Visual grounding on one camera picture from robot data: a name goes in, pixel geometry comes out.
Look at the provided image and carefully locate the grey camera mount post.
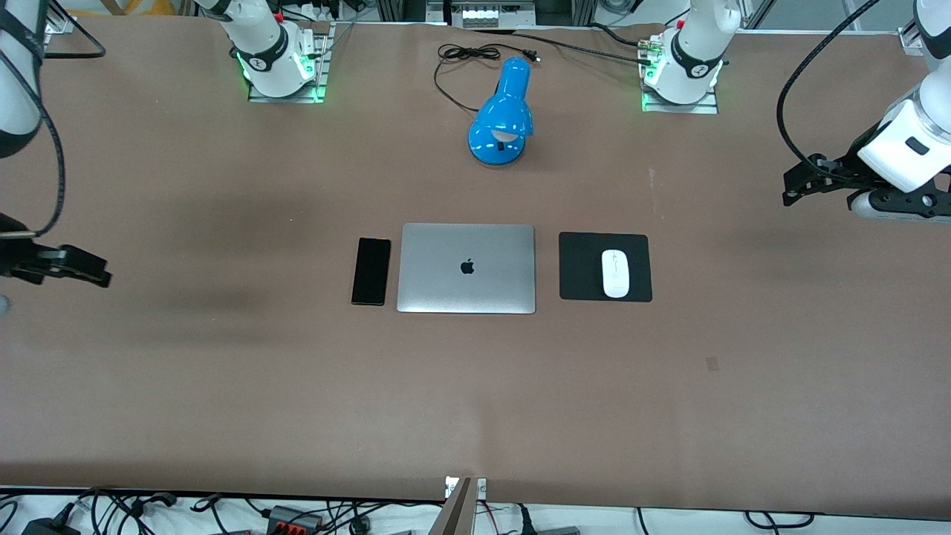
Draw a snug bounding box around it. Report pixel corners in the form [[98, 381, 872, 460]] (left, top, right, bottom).
[[427, 477, 476, 535]]

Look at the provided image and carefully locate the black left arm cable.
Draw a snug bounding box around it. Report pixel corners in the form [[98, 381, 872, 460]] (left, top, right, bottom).
[[776, 0, 883, 175]]

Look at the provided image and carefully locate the white table edge bracket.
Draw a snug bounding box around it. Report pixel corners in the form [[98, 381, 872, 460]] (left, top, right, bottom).
[[444, 476, 488, 500]]

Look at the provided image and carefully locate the silver closed laptop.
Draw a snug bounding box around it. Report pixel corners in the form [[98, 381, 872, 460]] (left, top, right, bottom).
[[396, 223, 537, 315]]

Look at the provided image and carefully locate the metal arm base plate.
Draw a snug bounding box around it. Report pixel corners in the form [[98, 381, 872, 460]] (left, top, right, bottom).
[[247, 22, 335, 103], [640, 37, 720, 114]]

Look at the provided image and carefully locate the grey box with orange connectors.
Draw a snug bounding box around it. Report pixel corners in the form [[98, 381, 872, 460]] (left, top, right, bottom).
[[266, 505, 325, 533]]

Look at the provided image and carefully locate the black mouse pad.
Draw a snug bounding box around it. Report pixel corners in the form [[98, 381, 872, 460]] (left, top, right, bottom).
[[558, 232, 654, 303]]

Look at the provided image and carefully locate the white computer mouse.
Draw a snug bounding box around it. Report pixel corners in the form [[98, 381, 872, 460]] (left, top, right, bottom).
[[601, 249, 632, 299]]

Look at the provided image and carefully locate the black lamp power cable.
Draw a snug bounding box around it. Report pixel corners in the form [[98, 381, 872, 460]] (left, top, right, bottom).
[[433, 43, 541, 114]]

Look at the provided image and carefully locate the thick black base cable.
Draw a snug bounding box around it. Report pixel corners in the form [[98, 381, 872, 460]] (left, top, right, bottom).
[[468, 22, 658, 68]]

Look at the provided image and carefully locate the black smartphone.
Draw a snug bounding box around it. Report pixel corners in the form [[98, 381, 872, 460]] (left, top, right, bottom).
[[351, 237, 392, 307]]

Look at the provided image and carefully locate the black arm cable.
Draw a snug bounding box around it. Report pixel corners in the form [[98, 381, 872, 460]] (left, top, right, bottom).
[[776, 0, 883, 175], [0, 0, 106, 239]]

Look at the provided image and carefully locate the blue desk lamp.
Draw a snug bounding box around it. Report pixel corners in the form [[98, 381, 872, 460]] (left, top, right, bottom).
[[467, 56, 534, 167]]

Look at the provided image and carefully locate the white power strip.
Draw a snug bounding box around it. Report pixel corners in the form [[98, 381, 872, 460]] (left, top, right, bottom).
[[449, 4, 532, 29]]

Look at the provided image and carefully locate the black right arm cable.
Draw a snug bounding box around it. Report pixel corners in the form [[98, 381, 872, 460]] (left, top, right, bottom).
[[0, 0, 106, 239]]

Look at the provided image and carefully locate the black power adapter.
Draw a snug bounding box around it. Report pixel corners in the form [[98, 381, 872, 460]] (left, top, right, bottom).
[[21, 515, 81, 535]]

